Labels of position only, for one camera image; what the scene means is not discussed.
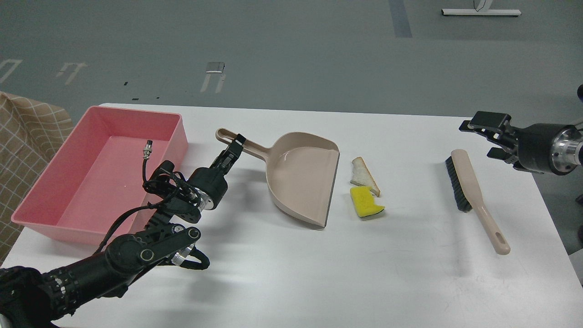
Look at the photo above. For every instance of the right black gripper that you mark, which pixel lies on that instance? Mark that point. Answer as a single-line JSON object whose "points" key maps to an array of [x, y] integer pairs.
{"points": [[534, 143]]}

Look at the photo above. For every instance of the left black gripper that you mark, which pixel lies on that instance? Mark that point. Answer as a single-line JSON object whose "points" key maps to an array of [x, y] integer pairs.
{"points": [[210, 181]]}

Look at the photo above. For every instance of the beige hand brush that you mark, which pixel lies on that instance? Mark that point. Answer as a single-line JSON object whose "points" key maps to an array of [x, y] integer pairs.
{"points": [[468, 196]]}

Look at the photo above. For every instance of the beige plastic dustpan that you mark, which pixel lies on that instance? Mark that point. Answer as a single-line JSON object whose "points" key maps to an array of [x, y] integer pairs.
{"points": [[300, 170]]}

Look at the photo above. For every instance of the bread slice piece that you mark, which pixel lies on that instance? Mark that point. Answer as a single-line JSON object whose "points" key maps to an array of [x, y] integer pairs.
{"points": [[361, 176]]}

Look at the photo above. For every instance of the yellow sponge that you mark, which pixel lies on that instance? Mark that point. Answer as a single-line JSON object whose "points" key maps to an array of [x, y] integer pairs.
{"points": [[363, 201]]}

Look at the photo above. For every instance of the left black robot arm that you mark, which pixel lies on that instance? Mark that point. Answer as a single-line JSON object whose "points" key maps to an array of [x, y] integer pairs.
{"points": [[138, 240]]}

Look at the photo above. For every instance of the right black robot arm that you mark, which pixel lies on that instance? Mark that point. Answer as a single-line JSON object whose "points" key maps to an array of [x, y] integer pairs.
{"points": [[566, 149]]}

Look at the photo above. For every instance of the pink plastic bin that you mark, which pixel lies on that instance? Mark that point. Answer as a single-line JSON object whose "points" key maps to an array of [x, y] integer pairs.
{"points": [[96, 175]]}

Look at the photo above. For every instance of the white table base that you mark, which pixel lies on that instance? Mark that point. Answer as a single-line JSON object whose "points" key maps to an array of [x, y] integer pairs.
{"points": [[481, 8]]}

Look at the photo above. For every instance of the brown checkered cloth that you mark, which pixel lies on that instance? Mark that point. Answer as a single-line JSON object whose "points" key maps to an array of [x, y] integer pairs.
{"points": [[31, 132]]}

